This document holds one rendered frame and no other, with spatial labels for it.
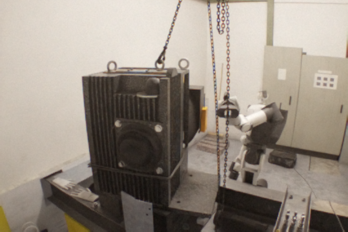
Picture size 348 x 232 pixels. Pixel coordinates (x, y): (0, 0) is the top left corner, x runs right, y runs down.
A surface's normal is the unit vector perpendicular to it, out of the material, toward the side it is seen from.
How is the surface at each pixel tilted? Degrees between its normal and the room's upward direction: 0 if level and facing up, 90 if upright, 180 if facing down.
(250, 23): 90
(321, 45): 90
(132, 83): 90
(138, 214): 90
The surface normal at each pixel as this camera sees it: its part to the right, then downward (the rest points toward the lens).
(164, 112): -0.29, 0.23
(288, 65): -0.53, 0.21
